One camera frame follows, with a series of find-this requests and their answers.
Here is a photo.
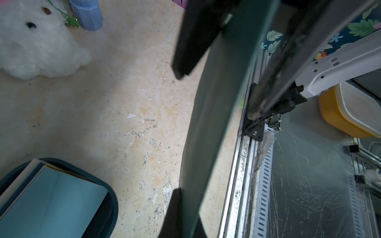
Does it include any light blue envelope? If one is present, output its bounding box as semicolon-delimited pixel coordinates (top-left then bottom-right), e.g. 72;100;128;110
1;168;108;238

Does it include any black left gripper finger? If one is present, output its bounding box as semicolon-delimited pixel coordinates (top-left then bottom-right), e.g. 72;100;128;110
158;188;183;238

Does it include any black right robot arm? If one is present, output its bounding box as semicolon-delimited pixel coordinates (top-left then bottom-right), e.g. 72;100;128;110
172;1;381;120

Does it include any dark green envelope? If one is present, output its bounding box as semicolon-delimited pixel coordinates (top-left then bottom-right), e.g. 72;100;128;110
178;1;279;238

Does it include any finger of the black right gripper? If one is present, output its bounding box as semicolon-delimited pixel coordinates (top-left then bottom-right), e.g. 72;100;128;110
247;1;375;121
172;0;241;80

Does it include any teal storage box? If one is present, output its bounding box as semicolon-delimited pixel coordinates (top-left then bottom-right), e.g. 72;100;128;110
1;158;118;238

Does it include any blue faceted toy figure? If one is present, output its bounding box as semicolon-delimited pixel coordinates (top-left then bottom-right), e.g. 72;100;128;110
69;0;103;31

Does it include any white vent grille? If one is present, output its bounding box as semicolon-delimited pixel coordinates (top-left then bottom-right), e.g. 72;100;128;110
252;142;274;238

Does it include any yellow plastic container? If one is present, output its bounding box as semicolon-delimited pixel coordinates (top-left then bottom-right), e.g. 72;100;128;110
318;82;381;138

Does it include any small green yellow toy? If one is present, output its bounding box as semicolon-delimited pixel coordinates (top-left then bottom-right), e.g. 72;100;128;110
48;0;79;28

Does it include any white plush bunny pink shirt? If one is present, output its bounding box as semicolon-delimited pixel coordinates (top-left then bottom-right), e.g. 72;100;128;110
1;1;92;80

